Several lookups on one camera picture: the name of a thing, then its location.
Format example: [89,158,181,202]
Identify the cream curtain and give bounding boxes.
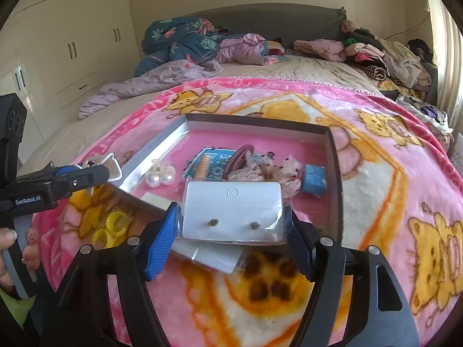
[421,0,463,123]

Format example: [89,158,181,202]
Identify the lilac bed sheet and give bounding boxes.
[79,60,225,120]

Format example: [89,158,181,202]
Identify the cream wardrobe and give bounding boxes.
[0,0,143,152]

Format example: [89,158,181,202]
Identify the grey headboard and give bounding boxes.
[170,3,348,49]

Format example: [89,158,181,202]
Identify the person's left hand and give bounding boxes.
[0,226,41,290]

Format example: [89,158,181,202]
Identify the pink fluffy garment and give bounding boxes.
[292,39,346,62]

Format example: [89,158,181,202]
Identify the bed with beige sheet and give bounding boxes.
[18,54,453,167]

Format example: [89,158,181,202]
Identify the white claw hair clip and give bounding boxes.
[84,154,122,183]

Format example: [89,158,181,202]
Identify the pink printed blanket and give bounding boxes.
[31,76,463,347]

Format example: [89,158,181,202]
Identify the shallow grey cardboard box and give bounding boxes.
[115,113,344,257]

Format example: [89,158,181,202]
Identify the polka dot bow hair clip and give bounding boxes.
[226,152,302,196]

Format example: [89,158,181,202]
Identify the yellow hair rings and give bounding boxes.
[92,211,130,249]

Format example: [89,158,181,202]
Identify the heap of dark clothes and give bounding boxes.
[396,94,453,141]

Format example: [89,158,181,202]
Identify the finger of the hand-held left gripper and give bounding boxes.
[47,165,111,199]
[16,164,87,186]

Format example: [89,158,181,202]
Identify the small blue box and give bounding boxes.
[301,164,328,198]

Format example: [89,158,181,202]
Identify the blue floral quilt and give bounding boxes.
[135,17,227,77]

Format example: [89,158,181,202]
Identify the white paper card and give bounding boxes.
[139,192,170,210]

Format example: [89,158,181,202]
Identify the white plastic bag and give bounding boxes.
[447,137,463,178]

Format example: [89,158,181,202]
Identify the brown hair clip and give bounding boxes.
[225,144,256,178]

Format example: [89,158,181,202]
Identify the white earring card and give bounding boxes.
[176,180,293,243]

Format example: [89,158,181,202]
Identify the pile of mixed clothes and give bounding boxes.
[340,20,438,93]

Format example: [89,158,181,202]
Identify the pink purple garment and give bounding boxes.
[217,33,270,66]

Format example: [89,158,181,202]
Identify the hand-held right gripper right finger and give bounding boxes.
[286,208,420,347]

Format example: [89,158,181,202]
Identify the pearl flower hair clip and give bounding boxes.
[146,159,176,188]

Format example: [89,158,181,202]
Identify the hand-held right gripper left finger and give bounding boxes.
[40,201,179,347]

